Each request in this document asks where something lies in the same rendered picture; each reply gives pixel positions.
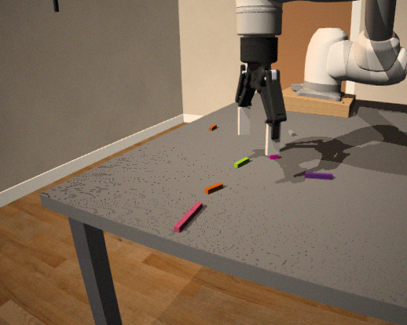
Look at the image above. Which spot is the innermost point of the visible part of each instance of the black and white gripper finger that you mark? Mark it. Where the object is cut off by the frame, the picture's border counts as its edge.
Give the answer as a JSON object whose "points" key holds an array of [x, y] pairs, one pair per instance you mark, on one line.
{"points": [[273, 103], [243, 98]]}

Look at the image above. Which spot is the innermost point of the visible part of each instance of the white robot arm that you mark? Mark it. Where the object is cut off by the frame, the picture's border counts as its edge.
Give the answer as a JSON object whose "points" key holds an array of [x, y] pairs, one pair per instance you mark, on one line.
{"points": [[377, 59]]}

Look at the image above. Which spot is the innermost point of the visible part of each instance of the purple rod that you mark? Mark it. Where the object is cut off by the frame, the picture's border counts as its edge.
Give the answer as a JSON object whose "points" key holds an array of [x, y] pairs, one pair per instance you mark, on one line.
{"points": [[326, 176]]}

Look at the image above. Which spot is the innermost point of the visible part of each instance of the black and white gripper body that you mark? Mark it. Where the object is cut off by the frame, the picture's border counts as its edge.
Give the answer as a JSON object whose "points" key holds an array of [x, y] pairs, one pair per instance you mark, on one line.
{"points": [[259, 53]]}

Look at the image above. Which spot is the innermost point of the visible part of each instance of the lime green rod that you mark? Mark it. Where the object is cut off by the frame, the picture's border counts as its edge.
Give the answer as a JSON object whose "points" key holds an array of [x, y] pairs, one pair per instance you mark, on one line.
{"points": [[241, 162]]}

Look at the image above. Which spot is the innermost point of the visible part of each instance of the pink rod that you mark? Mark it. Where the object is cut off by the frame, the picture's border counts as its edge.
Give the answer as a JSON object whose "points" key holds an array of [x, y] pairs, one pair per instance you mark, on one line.
{"points": [[188, 217]]}

